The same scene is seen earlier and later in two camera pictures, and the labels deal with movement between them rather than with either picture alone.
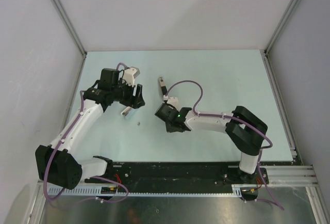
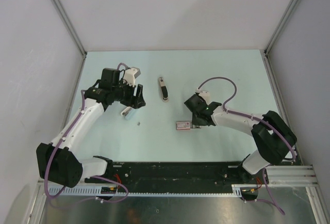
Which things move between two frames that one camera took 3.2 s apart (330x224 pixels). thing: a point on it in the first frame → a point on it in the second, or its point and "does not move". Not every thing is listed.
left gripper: (136, 101) does not move
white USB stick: (129, 113) does not move
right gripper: (169, 128) → (195, 122)
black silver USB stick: (163, 86) does not move
